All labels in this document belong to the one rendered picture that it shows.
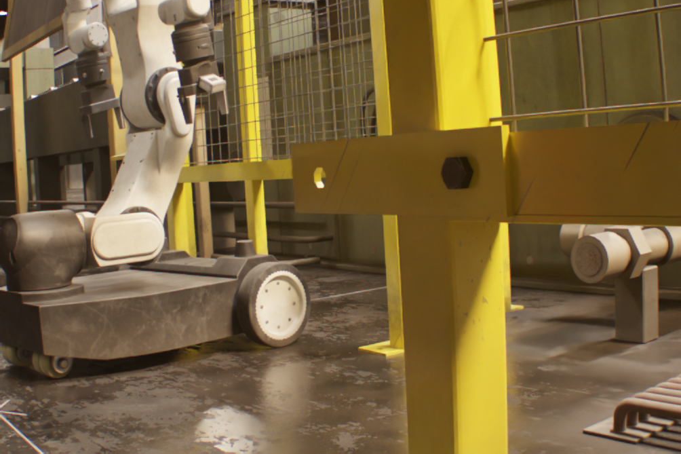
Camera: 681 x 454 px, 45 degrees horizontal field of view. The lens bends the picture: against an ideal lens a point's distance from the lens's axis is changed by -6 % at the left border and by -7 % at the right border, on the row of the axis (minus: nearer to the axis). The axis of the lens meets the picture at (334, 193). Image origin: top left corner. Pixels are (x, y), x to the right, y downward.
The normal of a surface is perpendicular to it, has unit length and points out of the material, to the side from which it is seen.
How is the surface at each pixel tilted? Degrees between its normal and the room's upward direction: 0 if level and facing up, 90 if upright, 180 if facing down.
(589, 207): 90
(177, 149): 115
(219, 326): 90
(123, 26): 100
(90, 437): 0
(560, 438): 0
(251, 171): 90
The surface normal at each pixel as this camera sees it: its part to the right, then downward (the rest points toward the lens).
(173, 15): -0.66, 0.27
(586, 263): -0.81, 0.07
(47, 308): 0.45, 0.00
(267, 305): 0.73, -0.02
